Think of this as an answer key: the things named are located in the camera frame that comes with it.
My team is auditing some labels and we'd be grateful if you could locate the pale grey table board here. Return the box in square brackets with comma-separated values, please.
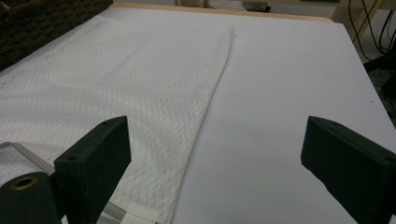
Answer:
[0, 7, 396, 224]

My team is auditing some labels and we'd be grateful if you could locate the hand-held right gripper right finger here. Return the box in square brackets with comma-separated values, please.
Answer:
[300, 115, 396, 224]

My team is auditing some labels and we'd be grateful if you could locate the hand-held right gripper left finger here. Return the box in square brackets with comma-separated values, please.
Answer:
[53, 115, 133, 224]

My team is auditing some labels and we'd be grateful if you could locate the black hanging cable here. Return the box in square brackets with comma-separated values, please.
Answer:
[361, 0, 387, 54]
[347, 0, 373, 62]

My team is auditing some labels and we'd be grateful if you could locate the black metal stand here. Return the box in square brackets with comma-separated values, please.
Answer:
[363, 40, 396, 101]

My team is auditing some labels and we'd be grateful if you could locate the white mesh laundry bag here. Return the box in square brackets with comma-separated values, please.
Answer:
[0, 24, 235, 224]

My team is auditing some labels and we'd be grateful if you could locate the brown wicker basket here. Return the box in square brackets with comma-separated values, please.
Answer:
[0, 0, 115, 72]

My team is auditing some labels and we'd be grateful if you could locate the wooden desk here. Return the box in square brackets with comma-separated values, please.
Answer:
[176, 0, 396, 43]

